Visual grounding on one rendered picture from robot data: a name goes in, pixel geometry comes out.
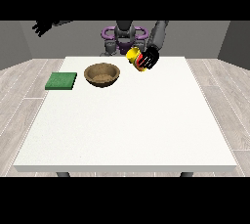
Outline brown wooden bowl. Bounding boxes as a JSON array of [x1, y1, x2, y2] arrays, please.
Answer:
[[83, 62, 121, 89]]

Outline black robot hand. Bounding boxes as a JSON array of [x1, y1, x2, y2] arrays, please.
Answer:
[[136, 46, 160, 70], [31, 21, 54, 38]]

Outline grey robot trunk purple rings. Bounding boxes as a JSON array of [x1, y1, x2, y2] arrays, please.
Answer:
[[100, 21, 150, 58]]

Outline green square pad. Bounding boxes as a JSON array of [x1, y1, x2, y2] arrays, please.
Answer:
[[44, 71, 78, 91]]

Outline yellow cup with melon print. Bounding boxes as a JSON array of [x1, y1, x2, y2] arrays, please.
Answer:
[[125, 47, 147, 73]]

